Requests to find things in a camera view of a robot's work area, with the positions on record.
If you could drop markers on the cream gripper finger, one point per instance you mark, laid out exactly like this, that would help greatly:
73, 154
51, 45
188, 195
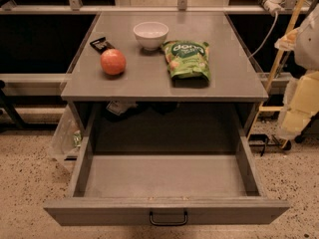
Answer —
300, 105
288, 41

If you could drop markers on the red apple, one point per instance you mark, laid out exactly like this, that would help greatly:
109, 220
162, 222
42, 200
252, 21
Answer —
113, 62

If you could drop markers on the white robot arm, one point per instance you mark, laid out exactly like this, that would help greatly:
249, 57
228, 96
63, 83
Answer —
306, 51

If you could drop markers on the open grey top drawer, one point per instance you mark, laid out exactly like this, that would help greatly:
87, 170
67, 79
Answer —
213, 179

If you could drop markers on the green snack bag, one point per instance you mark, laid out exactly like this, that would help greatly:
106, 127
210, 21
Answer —
187, 59

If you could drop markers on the white ceramic bowl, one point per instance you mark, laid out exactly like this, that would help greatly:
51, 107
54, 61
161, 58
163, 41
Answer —
151, 35

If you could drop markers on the paper label under cabinet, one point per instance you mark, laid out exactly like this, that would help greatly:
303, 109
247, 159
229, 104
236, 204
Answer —
119, 108

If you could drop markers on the small black snack packet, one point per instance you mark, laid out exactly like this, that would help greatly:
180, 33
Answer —
101, 45

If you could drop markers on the clear plastic bag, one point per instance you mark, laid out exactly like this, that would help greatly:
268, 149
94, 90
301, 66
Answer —
67, 138

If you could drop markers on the black drawer handle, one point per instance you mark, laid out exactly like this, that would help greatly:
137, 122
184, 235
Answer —
168, 219

